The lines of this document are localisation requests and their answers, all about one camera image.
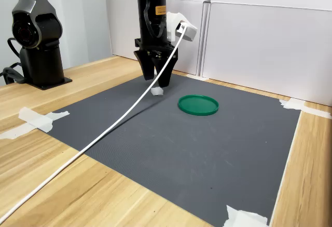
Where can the white camera box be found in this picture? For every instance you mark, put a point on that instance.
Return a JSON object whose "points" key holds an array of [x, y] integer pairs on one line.
{"points": [[188, 33]]}

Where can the white masking tape patch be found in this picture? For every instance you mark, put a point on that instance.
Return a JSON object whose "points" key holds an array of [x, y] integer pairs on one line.
{"points": [[197, 77], [293, 104], [243, 219], [39, 121]]}

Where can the round green lid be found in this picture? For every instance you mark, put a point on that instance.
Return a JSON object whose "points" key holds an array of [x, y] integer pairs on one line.
{"points": [[198, 105]]}

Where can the white partition panel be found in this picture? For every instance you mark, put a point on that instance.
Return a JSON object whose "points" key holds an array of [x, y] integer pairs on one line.
{"points": [[122, 24], [272, 50]]}

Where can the dark grey mat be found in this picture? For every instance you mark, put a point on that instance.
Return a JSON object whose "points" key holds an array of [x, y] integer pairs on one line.
{"points": [[155, 146]]}

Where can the small white plastic terminal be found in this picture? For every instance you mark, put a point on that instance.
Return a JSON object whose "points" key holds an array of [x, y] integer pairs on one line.
{"points": [[158, 92]]}

